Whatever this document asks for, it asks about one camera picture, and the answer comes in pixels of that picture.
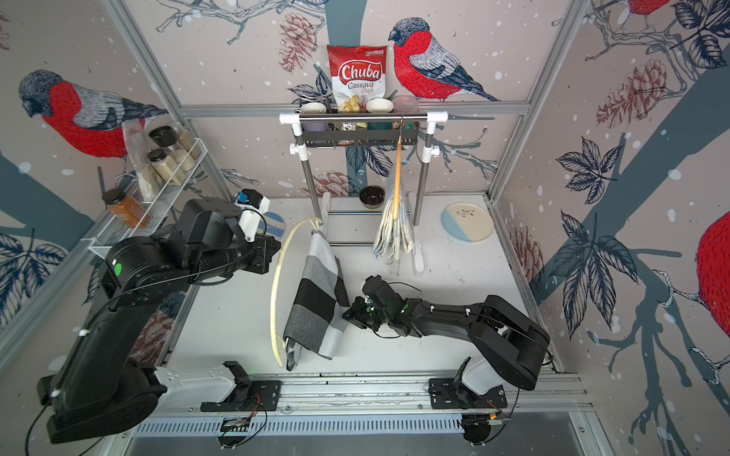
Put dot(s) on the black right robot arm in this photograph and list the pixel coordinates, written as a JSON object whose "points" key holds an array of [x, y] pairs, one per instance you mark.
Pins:
{"points": [[512, 343]]}

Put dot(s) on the cream and blue plate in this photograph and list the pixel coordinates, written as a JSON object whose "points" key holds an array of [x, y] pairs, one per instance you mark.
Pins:
{"points": [[467, 222]]}

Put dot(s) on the blue cream plaid scarf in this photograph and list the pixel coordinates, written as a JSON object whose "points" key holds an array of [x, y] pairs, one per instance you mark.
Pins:
{"points": [[395, 236]]}

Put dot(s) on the blue striped round plate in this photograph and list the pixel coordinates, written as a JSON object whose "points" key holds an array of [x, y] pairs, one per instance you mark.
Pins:
{"points": [[276, 226]]}

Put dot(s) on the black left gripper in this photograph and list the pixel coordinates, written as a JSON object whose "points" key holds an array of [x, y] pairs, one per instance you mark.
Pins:
{"points": [[267, 248]]}

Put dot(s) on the small black bowl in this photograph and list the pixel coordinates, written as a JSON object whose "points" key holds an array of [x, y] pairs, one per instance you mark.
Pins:
{"points": [[372, 197]]}

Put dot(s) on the white steel clothes rack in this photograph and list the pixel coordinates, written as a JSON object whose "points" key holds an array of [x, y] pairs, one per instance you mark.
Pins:
{"points": [[360, 160]]}

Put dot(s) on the black lid spice jar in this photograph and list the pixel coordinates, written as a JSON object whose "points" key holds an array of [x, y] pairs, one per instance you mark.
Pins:
{"points": [[166, 138], [166, 167]]}

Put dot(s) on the black grey checkered scarf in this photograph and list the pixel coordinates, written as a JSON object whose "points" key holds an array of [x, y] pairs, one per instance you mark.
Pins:
{"points": [[316, 322]]}

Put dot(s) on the orange wooden hanger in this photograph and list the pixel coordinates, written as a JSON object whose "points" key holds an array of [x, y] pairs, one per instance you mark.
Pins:
{"points": [[398, 163]]}

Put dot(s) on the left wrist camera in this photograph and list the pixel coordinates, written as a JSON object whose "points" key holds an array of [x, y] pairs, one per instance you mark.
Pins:
{"points": [[253, 206]]}

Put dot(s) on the black wall shelf basket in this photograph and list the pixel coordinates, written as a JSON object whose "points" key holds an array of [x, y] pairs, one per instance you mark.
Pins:
{"points": [[359, 129]]}

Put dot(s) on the white wire spice rack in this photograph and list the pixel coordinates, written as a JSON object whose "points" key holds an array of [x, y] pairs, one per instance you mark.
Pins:
{"points": [[156, 211]]}

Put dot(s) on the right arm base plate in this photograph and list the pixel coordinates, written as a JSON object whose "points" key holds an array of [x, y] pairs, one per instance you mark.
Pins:
{"points": [[450, 394]]}

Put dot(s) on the red Chuba chips bag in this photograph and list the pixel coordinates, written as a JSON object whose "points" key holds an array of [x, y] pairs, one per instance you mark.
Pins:
{"points": [[358, 73]]}

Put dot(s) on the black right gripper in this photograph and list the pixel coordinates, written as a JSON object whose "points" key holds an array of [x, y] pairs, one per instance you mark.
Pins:
{"points": [[355, 315]]}

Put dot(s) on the cream wooden hanger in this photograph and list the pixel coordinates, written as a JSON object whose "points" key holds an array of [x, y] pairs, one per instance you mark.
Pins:
{"points": [[277, 342]]}

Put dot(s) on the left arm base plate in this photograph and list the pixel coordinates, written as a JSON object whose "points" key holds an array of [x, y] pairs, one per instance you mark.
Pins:
{"points": [[258, 395]]}

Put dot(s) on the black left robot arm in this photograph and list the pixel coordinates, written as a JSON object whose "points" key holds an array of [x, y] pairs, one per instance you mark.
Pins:
{"points": [[101, 390]]}

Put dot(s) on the orange spice jar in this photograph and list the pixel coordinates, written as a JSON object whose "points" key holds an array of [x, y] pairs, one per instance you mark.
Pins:
{"points": [[126, 208]]}

